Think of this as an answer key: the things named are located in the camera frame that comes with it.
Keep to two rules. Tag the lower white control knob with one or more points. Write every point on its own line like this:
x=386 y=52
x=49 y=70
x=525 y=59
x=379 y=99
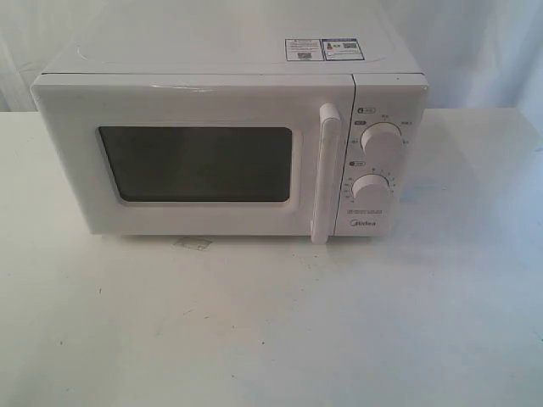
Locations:
x=370 y=187

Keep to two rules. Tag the blue white warning sticker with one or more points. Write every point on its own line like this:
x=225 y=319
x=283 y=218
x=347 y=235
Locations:
x=331 y=49

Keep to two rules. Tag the upper white control knob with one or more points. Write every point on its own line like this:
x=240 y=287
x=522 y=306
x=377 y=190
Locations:
x=382 y=143

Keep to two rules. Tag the white control knob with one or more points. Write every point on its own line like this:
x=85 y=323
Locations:
x=370 y=187
x=382 y=143

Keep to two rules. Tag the white microwave oven body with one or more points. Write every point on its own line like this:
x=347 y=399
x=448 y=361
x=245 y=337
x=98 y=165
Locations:
x=395 y=95

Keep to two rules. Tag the white microwave door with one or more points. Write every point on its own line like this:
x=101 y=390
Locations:
x=225 y=155

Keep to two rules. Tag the clear tape patch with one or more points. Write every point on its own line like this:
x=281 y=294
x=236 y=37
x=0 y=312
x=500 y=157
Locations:
x=193 y=243

